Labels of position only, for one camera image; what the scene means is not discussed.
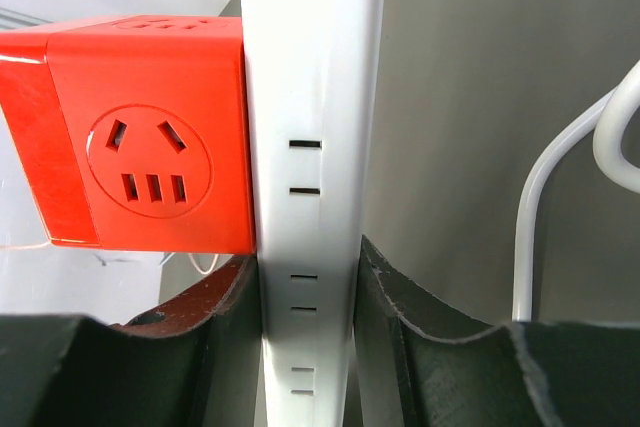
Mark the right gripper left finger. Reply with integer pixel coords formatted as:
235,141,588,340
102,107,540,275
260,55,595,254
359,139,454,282
1,256,262,426

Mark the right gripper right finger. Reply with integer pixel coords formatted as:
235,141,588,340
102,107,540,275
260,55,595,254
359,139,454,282
354,240,639,426

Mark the red cube socket adapter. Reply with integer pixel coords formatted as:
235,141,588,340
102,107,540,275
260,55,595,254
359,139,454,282
1,15,256,254

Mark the white power strip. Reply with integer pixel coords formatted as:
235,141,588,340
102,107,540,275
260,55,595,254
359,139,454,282
241,0,384,426

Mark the white power strip cord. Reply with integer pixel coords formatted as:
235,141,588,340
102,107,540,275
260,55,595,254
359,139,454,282
512,59,640,323

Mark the left aluminium frame post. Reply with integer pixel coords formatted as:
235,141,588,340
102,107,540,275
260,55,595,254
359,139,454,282
0,7,49,30

